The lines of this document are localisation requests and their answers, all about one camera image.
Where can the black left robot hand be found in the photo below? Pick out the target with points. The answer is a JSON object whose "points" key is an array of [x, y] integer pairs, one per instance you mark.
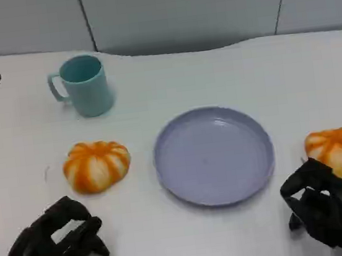
{"points": [[38, 244]]}

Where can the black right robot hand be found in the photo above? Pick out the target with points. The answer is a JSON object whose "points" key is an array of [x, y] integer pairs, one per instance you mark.
{"points": [[327, 208]]}

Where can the lilac plate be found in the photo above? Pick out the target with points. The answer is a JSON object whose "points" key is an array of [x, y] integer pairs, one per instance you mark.
{"points": [[213, 157]]}

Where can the pale green mug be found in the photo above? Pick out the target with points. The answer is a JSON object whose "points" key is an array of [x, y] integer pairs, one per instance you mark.
{"points": [[86, 85]]}

